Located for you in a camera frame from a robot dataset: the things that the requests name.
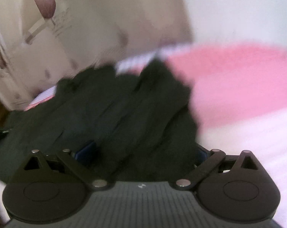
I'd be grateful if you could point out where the black jacket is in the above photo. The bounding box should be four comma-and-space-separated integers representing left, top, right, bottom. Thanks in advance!
0, 60, 202, 182

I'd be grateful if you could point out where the pink purple checked bed blanket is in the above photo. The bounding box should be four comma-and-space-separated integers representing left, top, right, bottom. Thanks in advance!
24, 42, 287, 228

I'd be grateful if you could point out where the beige tulip print curtain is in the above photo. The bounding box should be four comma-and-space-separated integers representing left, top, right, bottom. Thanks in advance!
0, 0, 191, 110

